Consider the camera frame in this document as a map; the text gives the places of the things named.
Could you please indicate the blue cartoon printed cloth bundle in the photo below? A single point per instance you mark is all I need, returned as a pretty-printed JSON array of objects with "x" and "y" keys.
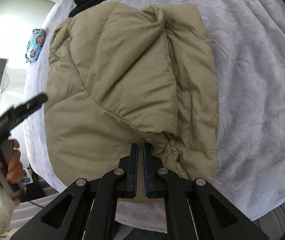
[{"x": 35, "y": 46}]

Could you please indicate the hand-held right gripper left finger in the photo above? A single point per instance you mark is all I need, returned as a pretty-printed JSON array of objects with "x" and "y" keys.
[{"x": 135, "y": 177}]

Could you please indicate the lavender plush blanket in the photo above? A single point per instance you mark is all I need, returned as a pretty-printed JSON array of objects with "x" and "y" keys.
[{"x": 252, "y": 80}]

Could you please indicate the beige puffer jacket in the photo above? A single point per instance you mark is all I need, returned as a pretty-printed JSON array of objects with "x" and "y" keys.
[{"x": 132, "y": 80}]

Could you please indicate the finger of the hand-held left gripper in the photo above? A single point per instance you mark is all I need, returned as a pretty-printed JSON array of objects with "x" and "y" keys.
[{"x": 32, "y": 105}]

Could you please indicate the person's left hand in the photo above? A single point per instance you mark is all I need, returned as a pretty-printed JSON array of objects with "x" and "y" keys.
[{"x": 13, "y": 167}]

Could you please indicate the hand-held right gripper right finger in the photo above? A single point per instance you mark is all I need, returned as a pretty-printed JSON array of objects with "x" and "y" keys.
[{"x": 146, "y": 177}]

